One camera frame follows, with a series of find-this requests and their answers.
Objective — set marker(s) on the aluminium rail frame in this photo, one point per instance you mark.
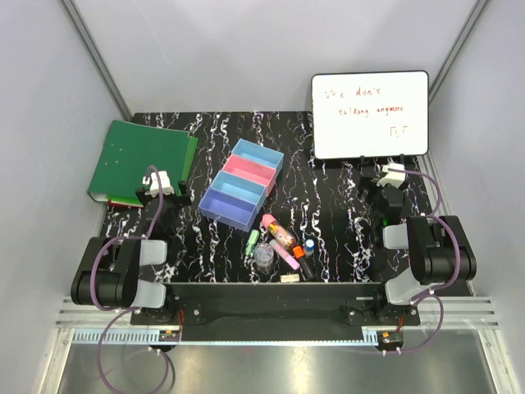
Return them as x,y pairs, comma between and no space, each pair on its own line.
457,348

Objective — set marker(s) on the pink highlighter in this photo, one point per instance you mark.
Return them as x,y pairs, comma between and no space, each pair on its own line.
284,254

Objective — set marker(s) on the purple rectangular bin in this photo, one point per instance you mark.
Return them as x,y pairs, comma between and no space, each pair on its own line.
228,210

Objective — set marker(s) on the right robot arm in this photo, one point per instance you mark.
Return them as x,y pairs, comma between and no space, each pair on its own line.
439,252

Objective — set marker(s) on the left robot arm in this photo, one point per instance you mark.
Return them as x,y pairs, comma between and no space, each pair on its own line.
108,273

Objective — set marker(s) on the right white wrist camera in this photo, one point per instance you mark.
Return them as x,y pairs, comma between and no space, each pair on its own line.
392,174

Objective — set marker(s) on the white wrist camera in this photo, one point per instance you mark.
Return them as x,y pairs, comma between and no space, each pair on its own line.
158,182
392,174

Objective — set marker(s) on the white eraser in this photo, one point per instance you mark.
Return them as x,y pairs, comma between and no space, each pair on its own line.
290,278

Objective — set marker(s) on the white dry-erase board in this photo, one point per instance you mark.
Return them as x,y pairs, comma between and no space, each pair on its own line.
370,114

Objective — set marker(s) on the small blue-capped bottle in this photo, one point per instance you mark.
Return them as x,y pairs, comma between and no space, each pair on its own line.
309,247

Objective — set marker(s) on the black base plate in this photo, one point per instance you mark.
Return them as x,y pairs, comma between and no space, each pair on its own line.
275,312

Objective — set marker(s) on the pink rectangular bin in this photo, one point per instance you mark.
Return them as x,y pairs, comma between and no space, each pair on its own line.
251,171

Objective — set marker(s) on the orange black marker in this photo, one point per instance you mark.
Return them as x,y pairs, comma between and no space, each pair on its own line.
301,258

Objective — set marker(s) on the red folder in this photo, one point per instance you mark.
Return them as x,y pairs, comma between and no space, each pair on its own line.
124,203

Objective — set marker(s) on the light green folder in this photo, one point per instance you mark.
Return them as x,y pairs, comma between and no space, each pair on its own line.
189,157

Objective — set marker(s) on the pink-capped colourful bottle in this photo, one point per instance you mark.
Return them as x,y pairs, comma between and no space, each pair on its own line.
281,235

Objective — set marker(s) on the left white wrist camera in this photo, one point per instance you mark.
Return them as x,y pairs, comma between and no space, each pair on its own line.
158,182

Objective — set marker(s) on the light blue end bin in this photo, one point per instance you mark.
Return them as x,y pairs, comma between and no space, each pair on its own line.
259,154

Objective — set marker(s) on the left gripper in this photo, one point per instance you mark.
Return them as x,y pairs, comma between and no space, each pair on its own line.
179,200

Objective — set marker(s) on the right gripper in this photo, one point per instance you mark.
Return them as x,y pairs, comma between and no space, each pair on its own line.
371,185

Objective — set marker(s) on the green highlighter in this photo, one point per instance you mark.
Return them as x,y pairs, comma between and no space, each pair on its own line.
251,242

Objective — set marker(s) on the clear glitter jar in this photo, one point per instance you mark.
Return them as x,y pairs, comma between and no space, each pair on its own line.
263,256

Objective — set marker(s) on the black marble mat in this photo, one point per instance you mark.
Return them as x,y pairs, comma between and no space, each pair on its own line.
313,199

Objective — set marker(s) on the dark green binder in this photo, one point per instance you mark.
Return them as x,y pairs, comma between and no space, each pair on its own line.
128,150

